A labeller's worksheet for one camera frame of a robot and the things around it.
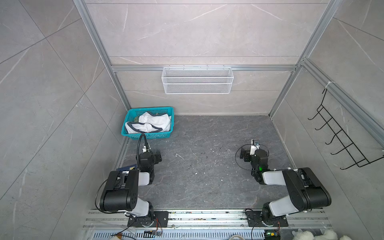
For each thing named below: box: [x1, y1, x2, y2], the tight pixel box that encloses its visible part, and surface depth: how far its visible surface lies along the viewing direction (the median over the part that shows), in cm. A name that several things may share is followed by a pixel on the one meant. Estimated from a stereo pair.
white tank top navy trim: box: [125, 111, 172, 134], surface depth 106 cm
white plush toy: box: [292, 229, 353, 240], surface depth 65 cm
